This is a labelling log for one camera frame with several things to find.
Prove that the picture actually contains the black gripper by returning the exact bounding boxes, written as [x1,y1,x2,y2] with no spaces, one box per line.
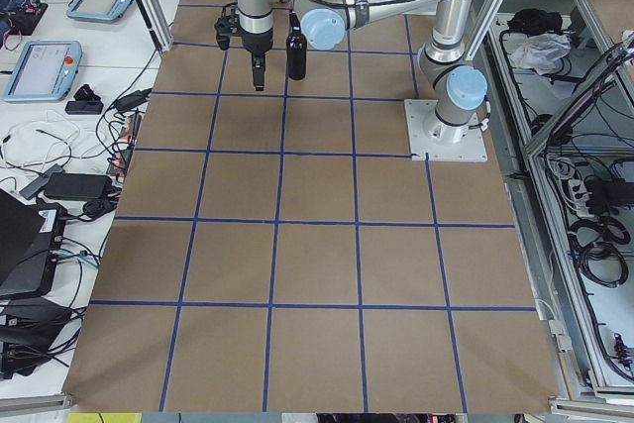
[242,29,273,91]

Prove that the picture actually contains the dark wine bottle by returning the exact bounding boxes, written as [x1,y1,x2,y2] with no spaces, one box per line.
[286,12,307,81]

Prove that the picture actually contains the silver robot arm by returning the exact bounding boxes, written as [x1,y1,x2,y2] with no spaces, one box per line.
[214,0,487,147]

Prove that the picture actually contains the blue teach pendant upper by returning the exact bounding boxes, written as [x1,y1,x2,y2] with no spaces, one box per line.
[66,0,133,23]

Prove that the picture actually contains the blue teach pendant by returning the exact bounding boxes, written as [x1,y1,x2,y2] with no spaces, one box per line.
[66,0,133,23]
[3,41,83,103]

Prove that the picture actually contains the blue teach pendant lower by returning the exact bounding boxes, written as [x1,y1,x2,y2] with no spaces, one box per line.
[3,41,83,103]

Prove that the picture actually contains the black laptop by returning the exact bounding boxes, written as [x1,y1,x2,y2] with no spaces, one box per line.
[1,191,66,300]

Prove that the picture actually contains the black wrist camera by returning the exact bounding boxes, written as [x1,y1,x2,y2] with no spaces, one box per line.
[214,2,242,51]

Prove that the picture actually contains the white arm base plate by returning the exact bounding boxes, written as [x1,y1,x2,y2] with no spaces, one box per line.
[404,99,487,162]

